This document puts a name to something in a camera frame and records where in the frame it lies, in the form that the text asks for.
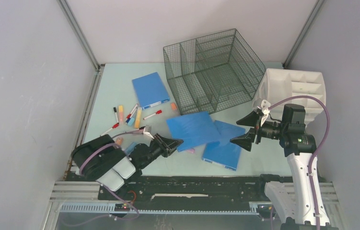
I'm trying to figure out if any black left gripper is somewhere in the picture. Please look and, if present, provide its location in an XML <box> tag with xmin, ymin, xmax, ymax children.
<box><xmin>139</xmin><ymin>133</ymin><xmax>183</xmax><ymax>169</ymax></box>

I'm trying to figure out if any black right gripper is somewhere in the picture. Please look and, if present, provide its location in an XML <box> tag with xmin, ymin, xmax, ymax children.
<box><xmin>230</xmin><ymin>110</ymin><xmax>287</xmax><ymax>151</ymax></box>

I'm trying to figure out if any blue folder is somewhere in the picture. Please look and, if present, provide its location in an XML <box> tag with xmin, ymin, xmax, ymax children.
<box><xmin>166</xmin><ymin>111</ymin><xmax>221</xmax><ymax>152</ymax></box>
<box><xmin>132</xmin><ymin>72</ymin><xmax>170</xmax><ymax>110</ymax></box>
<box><xmin>202</xmin><ymin>120</ymin><xmax>245</xmax><ymax>171</ymax></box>

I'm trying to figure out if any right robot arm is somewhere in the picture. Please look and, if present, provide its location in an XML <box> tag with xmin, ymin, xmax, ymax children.
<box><xmin>230</xmin><ymin>100</ymin><xmax>334</xmax><ymax>230</ymax></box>

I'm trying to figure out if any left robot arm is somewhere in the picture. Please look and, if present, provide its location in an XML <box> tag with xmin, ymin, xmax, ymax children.
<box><xmin>71</xmin><ymin>134</ymin><xmax>184</xmax><ymax>200</ymax></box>

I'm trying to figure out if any red cap marker right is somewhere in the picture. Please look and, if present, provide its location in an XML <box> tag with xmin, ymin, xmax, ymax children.
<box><xmin>143</xmin><ymin>110</ymin><xmax>162</xmax><ymax>120</ymax></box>

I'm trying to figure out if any red cap marker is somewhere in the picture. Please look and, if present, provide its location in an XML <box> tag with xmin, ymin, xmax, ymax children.
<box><xmin>143</xmin><ymin>110</ymin><xmax>162</xmax><ymax>120</ymax></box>
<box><xmin>100</xmin><ymin>123</ymin><xmax>119</xmax><ymax>136</ymax></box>

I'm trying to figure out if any light blue highlighter lower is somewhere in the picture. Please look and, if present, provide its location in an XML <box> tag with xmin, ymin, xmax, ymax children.
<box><xmin>125</xmin><ymin>142</ymin><xmax>137</xmax><ymax>155</ymax></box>

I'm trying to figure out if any orange highlighter lower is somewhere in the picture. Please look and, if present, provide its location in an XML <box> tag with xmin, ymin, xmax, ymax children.
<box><xmin>115</xmin><ymin>138</ymin><xmax>124</xmax><ymax>146</ymax></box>

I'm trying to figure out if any white plastic drawer organizer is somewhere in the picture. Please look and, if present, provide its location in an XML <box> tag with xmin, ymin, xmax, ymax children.
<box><xmin>252</xmin><ymin>68</ymin><xmax>326</xmax><ymax>125</ymax></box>

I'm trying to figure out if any red cap marker lower left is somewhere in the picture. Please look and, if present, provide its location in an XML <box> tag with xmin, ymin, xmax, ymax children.
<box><xmin>100</xmin><ymin>123</ymin><xmax>119</xmax><ymax>136</ymax></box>

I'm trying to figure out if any orange highlighter with yellow cap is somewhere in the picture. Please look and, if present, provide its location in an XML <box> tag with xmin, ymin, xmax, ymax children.
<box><xmin>118</xmin><ymin>105</ymin><xmax>124</xmax><ymax>125</ymax></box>

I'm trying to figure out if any black cap whiteboard marker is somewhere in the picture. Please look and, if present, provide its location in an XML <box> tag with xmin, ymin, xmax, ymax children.
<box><xmin>113</xmin><ymin>107</ymin><xmax>119</xmax><ymax>123</ymax></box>

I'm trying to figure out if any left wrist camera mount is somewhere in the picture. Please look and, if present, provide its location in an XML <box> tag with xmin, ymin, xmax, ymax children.
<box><xmin>140</xmin><ymin>125</ymin><xmax>154</xmax><ymax>139</ymax></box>

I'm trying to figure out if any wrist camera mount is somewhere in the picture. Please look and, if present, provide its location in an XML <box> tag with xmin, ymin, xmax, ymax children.
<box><xmin>253</xmin><ymin>98</ymin><xmax>271</xmax><ymax>127</ymax></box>
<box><xmin>140</xmin><ymin>125</ymin><xmax>154</xmax><ymax>139</ymax></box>

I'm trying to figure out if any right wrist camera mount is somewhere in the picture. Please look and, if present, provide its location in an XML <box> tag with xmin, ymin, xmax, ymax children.
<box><xmin>253</xmin><ymin>98</ymin><xmax>271</xmax><ymax>127</ymax></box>

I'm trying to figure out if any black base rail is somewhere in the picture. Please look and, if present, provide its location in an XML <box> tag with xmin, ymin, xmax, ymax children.
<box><xmin>97</xmin><ymin>172</ymin><xmax>295</xmax><ymax>212</ymax></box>

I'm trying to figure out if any green wire mesh organizer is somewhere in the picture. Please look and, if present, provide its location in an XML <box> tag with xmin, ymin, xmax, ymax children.
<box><xmin>163</xmin><ymin>29</ymin><xmax>266</xmax><ymax>115</ymax></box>

